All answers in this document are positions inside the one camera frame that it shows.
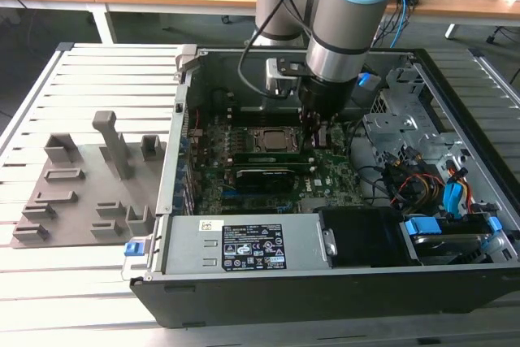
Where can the grey parts rack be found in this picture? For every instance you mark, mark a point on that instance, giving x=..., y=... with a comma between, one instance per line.
x=93, y=184

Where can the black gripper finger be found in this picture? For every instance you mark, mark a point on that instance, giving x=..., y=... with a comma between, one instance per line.
x=325, y=135
x=310, y=131

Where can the black open PC case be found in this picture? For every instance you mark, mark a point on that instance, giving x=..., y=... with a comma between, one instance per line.
x=284, y=302

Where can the grey power supply unit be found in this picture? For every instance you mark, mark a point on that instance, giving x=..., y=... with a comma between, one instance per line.
x=191, y=245

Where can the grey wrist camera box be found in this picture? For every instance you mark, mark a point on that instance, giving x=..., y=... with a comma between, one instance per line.
x=280, y=79

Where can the blue case latch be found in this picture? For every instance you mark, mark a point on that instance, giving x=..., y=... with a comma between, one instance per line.
x=134, y=249

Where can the metal drive cage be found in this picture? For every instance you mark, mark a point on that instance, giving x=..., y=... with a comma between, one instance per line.
x=406, y=127

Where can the black plastic shroud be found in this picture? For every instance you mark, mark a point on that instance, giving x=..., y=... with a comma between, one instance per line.
x=357, y=237

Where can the green motherboard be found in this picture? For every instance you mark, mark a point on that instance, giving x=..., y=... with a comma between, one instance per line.
x=337, y=172

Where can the black RAM slot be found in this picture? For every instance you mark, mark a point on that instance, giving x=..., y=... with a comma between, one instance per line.
x=268, y=167
x=264, y=119
x=311, y=159

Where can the black graphics card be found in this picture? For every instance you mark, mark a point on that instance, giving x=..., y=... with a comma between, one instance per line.
x=264, y=180

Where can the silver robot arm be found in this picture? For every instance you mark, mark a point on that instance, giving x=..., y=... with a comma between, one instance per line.
x=345, y=30

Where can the silver CPU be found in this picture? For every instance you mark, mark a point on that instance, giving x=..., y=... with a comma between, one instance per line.
x=276, y=140

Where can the black CPU socket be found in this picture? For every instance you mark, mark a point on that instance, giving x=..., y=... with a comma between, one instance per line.
x=254, y=141

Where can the hard disk in blue carrier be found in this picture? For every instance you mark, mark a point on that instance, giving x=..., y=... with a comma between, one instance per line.
x=422, y=227

